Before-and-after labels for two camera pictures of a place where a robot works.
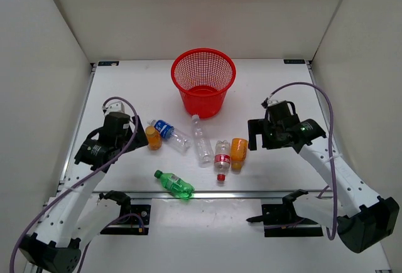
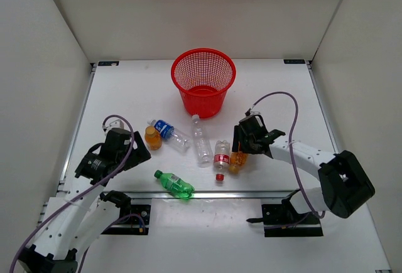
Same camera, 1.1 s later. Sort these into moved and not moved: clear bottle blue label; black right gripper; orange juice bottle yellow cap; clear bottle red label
Moved: black right gripper
Not moved: clear bottle red label; orange juice bottle yellow cap; clear bottle blue label
